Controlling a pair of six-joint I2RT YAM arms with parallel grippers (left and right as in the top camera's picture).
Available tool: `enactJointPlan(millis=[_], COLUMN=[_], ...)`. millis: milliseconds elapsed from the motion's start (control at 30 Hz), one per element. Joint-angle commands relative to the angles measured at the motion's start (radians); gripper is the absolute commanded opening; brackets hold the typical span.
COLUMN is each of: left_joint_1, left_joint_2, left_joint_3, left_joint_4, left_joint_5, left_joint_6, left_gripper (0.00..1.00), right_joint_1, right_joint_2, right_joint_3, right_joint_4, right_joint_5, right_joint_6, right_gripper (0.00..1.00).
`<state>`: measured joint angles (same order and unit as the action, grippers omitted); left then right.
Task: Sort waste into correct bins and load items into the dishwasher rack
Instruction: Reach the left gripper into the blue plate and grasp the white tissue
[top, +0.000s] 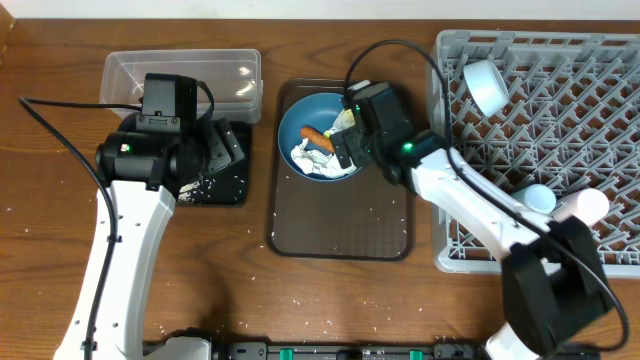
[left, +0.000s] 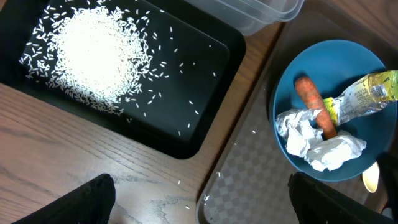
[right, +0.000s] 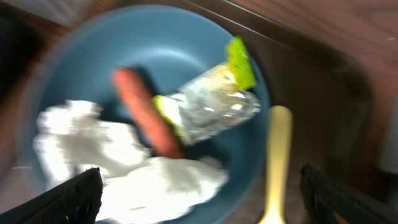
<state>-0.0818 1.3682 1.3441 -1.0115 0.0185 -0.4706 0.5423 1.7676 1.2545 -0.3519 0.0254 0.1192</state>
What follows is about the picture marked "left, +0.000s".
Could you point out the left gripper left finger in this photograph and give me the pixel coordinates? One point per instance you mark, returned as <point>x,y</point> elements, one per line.
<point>91,203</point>

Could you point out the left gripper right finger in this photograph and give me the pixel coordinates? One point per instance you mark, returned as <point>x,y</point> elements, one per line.
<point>315,202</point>

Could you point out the yellow plastic spoon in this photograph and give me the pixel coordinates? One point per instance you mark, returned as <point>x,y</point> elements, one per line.
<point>370,178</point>

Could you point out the white rice pile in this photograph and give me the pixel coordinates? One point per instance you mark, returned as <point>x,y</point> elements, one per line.
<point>132,61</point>

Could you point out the crumpled white tissue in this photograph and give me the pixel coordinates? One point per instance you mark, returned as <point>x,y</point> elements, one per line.
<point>306,142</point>

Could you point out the brown serving tray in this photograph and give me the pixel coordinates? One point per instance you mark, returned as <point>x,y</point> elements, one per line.
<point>249,182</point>

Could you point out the orange carrot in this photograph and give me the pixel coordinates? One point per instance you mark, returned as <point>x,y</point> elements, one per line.
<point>312,99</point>

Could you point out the silver green snack wrapper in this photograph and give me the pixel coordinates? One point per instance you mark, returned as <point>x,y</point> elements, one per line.
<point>366,96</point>

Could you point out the dark blue plate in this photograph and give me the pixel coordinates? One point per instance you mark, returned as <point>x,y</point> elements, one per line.
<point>333,65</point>

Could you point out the black rectangular tray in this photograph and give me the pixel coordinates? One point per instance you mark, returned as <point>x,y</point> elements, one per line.
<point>17,21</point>

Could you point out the clear plastic bin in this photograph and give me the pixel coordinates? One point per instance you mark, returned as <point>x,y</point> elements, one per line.
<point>250,16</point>

